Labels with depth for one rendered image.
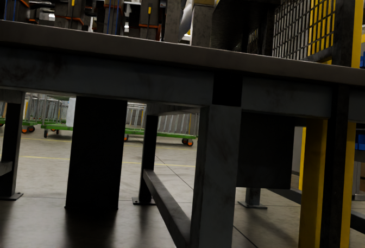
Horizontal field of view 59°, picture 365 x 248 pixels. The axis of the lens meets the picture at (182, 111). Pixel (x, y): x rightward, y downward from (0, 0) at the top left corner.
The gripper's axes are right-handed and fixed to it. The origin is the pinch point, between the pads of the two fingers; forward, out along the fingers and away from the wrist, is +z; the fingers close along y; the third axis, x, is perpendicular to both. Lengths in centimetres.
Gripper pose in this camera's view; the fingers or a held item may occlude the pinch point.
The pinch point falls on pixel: (135, 0)
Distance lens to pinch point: 146.4
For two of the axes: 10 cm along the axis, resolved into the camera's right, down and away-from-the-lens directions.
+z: -0.8, 10.0, -0.4
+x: -9.9, -0.9, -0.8
